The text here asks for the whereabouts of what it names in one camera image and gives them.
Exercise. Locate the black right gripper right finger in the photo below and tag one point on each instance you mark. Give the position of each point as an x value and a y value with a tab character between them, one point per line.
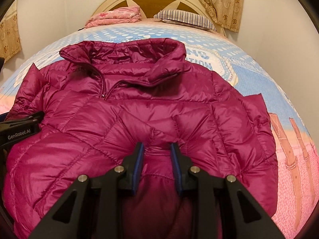
221	207

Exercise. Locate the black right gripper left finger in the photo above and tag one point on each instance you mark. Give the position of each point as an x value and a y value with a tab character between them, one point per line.
90	207

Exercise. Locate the magenta quilted down jacket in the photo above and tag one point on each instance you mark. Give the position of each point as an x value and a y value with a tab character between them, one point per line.
101	99

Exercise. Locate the blue pink printed bedspread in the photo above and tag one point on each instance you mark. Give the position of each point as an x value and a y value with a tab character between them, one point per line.
297	159

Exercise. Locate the beige patterned left curtain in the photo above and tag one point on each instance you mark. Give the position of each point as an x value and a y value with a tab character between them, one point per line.
10	39

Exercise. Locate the pink folded blanket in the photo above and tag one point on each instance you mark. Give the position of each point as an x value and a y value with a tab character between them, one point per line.
117	16

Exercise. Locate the cream wooden headboard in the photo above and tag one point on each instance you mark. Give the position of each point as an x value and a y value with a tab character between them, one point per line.
149	8

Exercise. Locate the striped pillow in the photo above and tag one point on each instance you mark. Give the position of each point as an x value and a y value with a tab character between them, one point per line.
185	17

